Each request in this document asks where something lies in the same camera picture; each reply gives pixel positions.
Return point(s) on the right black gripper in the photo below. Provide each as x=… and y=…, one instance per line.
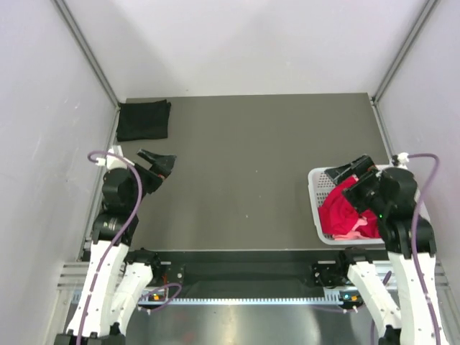
x=359, y=166

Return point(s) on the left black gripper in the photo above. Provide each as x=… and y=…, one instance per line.
x=162, y=166

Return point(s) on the red polo t shirt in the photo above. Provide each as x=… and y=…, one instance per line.
x=337, y=216

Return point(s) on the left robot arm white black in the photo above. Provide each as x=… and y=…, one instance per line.
x=105, y=307

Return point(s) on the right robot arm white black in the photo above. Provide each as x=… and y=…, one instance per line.
x=415, y=317

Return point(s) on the white perforated plastic basket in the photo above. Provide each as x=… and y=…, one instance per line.
x=318, y=194

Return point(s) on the folded black t shirt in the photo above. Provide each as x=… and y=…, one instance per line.
x=140, y=121

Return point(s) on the pink crumpled t shirt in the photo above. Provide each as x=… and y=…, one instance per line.
x=354, y=233

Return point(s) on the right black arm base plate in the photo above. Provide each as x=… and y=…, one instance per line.
x=333, y=273

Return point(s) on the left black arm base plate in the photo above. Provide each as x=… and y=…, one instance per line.
x=169, y=273

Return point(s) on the slotted grey cable duct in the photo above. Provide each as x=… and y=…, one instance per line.
x=328, y=298

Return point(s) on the left aluminium corner post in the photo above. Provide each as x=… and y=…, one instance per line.
x=70, y=22

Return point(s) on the aluminium corner post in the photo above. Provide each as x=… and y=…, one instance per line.
x=415, y=29
x=70, y=22

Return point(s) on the right aluminium corner post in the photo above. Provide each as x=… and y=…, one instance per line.
x=415, y=29

